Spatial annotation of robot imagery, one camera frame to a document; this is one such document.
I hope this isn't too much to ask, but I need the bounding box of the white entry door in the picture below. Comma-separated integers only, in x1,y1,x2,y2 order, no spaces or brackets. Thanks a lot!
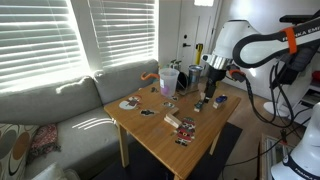
175,0,224,73

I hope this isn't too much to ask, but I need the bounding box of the clear plastic cup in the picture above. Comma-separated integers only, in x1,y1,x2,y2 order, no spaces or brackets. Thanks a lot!
158,67,180,98

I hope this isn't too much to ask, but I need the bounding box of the santa figure ornament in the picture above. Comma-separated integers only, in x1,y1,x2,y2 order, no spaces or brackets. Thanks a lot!
174,116,197,147

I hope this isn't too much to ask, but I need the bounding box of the red patterned cloth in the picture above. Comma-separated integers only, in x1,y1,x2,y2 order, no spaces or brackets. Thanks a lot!
28,123,62,164

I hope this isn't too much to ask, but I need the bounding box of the gray fabric sofa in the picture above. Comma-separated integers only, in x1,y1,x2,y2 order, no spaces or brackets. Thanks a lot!
0,59,160,180

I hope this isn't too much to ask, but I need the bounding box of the steel tumbler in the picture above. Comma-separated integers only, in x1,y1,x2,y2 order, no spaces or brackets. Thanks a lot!
187,64,204,90

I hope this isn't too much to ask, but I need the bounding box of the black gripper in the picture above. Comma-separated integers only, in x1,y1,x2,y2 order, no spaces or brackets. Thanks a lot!
203,69,228,103

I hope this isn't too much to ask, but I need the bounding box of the orange velcro strap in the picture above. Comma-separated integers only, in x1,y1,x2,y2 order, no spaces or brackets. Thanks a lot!
281,26,298,55

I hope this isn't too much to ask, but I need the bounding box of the wooden side table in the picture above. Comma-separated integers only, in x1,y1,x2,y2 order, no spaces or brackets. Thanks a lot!
103,81,242,180

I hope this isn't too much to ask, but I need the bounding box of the circle patterned cushion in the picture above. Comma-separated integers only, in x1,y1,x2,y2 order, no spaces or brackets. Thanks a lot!
0,123,36,180

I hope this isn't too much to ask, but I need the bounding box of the blue toy car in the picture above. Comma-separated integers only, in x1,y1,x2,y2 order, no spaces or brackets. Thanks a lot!
215,94,229,103

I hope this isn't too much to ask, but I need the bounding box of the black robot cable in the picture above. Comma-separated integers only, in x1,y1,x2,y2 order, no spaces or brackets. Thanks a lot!
243,61,320,148

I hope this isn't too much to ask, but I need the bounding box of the penguin ornament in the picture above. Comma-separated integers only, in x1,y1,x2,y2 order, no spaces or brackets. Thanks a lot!
139,108,156,117

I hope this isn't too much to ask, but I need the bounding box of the yellow black pole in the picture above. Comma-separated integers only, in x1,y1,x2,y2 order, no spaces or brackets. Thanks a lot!
194,42,205,66

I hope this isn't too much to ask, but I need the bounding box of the orange curved tool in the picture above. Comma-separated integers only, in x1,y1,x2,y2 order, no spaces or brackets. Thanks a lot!
140,71,160,82

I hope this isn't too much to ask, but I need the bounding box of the white round floor stand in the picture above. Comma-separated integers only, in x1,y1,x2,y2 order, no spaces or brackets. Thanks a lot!
263,100,293,118

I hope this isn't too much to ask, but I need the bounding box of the metal framed glass panel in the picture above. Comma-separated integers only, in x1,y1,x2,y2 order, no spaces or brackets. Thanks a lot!
259,133,289,180

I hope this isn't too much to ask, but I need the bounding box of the white shelf unit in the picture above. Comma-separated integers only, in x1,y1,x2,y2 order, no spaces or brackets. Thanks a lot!
289,79,320,127

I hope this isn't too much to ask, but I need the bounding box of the white window blind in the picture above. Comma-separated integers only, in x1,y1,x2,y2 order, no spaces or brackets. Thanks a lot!
0,0,89,91
87,0,159,69

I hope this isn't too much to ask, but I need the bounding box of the dark floor mat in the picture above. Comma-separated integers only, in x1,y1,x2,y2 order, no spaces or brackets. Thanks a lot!
92,121,244,180

